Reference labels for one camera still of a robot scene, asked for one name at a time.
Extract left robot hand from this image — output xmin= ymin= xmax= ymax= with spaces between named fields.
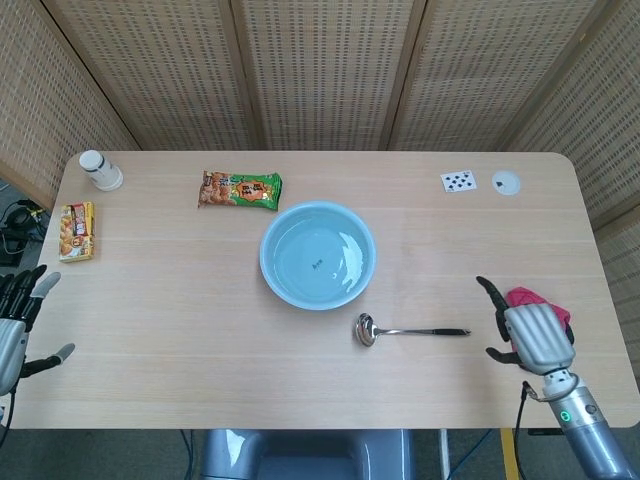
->
xmin=0 ymin=265 xmax=76 ymax=396

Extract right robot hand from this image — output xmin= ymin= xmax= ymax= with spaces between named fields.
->
xmin=475 ymin=275 xmax=576 ymax=375

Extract metal ladle black handle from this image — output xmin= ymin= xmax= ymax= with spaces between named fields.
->
xmin=354 ymin=312 xmax=472 ymax=348

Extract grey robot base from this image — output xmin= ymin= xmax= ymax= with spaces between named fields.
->
xmin=198 ymin=428 xmax=417 ymax=480

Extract light blue bowl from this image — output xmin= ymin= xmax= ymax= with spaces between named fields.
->
xmin=258 ymin=200 xmax=378 ymax=311

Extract pink crumpled cloth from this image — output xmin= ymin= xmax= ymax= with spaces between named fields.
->
xmin=505 ymin=286 xmax=574 ymax=326

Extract yellow curry box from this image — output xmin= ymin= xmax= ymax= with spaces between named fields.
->
xmin=58 ymin=201 xmax=97 ymax=264

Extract spades playing card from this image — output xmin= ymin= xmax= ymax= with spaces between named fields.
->
xmin=439 ymin=170 xmax=478 ymax=194

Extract white paper cup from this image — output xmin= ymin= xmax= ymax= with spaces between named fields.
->
xmin=78 ymin=150 xmax=124 ymax=192

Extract green orange snack bag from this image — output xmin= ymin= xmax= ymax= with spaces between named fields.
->
xmin=197 ymin=169 xmax=283 ymax=211

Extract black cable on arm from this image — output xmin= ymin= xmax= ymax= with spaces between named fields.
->
xmin=512 ymin=380 xmax=532 ymax=480

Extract black cables on floor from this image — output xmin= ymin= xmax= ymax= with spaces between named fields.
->
xmin=0 ymin=198 xmax=50 ymax=269

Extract blue cable under table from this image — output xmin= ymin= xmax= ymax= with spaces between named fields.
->
xmin=452 ymin=429 xmax=501 ymax=480

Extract white round cable grommet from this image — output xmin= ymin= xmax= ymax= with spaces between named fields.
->
xmin=491 ymin=169 xmax=522 ymax=197

